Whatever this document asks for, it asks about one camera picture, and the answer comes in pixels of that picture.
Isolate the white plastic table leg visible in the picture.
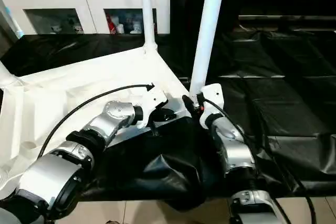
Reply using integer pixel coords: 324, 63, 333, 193
139, 0, 158, 53
188, 0, 228, 99
0, 60, 20, 88

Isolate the white plastic table top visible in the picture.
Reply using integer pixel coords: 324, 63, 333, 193
0, 45, 194, 190

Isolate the black work mat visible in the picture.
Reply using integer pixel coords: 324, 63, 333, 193
0, 31, 336, 211

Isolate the grey curtain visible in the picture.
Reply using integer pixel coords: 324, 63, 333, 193
0, 31, 16, 57

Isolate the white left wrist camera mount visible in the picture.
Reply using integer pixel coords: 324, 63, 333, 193
136, 86, 169, 129

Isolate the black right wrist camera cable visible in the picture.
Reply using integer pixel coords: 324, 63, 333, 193
202, 98, 316, 224

